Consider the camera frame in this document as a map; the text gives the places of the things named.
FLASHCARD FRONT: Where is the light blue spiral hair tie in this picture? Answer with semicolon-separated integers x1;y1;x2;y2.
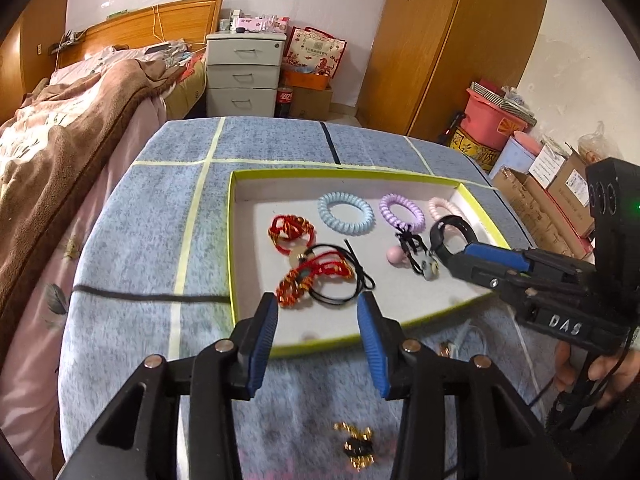
317;191;375;236

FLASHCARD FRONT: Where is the gold bead bracelet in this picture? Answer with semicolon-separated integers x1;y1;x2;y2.
334;421;377;472

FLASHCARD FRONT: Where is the grey drawer nightstand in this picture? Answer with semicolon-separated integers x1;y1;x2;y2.
205;31;287;119

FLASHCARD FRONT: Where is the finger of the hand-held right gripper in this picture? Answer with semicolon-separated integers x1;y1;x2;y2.
462;242;596;276
442;251;588;301

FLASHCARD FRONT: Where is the black band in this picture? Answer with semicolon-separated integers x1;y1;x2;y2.
430;215;476;262

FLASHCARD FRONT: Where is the pale blue round box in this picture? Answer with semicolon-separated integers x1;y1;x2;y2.
499;131;544;174

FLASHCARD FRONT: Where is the black cord necklace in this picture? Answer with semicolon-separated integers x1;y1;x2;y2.
299;240;376;307

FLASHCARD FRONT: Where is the person's right hand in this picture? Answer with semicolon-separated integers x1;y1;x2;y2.
554;342;631;408

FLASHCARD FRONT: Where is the small cardboard box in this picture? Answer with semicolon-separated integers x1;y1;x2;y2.
290;85;334;120

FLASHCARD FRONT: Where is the striped flat box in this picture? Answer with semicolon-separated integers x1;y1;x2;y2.
467;82;539;127

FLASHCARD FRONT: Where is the white printed carton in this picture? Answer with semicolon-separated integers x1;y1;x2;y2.
529;142;569;187

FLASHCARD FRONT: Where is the red knotted cord bracelet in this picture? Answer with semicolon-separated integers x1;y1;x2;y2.
276;252;354;310
269;214;317;254

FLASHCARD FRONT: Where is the clear plastic bag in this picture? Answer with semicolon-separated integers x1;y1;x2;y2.
579;121;617;162

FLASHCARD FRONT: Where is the pink box on nightstand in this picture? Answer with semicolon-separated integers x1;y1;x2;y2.
234;15;291;34

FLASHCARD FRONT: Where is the grey charm hair tie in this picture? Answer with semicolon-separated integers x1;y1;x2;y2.
411;252;442;282

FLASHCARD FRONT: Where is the pink bed sheet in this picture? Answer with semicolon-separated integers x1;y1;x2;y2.
0;100;167;466

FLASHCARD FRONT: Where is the pink bead bracelet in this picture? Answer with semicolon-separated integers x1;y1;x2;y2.
428;197;469;228

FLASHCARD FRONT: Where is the large wooden wardrobe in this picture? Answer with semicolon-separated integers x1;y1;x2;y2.
357;0;554;147

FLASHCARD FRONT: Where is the open cardboard box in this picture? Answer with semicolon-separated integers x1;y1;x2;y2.
491;152;597;257

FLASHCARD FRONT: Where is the bed with brown blanket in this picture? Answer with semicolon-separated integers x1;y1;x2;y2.
0;40;211;361

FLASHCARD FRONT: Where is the yellow patterned tin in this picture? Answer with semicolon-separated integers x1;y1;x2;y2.
449;127;504;174

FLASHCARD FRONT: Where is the cola bottle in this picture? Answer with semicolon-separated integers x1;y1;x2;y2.
276;86;295;120

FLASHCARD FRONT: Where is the pink ball hair tie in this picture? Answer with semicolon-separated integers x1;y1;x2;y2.
387;226;424;266

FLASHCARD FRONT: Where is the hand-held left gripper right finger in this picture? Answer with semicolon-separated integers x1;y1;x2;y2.
356;291;571;480

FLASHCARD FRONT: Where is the green cardboard box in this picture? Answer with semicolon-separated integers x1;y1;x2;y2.
227;169;513;359

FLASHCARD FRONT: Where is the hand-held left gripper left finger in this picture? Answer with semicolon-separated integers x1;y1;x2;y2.
57;291;280;480

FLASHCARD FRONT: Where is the narrow wooden wardrobe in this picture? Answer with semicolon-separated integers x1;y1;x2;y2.
0;0;77;122

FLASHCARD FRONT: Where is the purple spiral hair tie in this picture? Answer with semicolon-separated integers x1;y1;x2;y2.
380;193;426;230

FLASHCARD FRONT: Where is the wooden headboard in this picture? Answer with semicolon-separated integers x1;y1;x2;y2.
49;0;224;72

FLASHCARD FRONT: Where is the power strip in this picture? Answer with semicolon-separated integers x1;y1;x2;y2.
49;30;87;55

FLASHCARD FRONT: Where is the orange box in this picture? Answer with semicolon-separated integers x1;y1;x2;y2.
280;70;331;91

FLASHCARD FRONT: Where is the black cable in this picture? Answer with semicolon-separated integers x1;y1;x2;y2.
525;376;557;407

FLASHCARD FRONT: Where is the red patterned gift bag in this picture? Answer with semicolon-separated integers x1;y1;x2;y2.
282;26;348;79

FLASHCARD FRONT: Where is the pink plastic bin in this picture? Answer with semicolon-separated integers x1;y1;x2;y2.
461;87;532;152

